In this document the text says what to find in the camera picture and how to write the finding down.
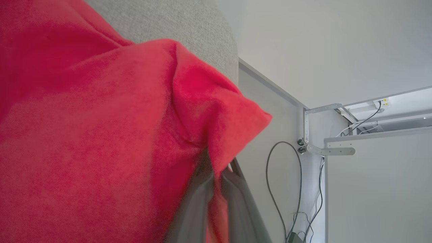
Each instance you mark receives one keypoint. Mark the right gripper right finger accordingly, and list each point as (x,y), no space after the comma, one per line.
(243,212)

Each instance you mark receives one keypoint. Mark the red and white shirt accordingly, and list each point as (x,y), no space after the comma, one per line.
(84,135)

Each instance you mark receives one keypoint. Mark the grey fabric sofa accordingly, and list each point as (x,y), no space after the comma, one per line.
(189,27)

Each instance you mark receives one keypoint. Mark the dark power adapter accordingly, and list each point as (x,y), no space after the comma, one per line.
(295,238)

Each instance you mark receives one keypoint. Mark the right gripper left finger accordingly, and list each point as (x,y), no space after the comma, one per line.
(194,209)

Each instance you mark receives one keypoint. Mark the white cabinet door panel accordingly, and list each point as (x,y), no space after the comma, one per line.
(378,189)

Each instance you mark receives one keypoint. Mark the white and yellow socket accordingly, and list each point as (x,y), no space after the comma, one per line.
(383,102)

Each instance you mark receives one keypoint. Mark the white metal hinge bracket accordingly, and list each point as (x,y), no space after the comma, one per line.
(332,151)

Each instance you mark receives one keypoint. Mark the light grey partition panel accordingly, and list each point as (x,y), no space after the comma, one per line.
(270,118)

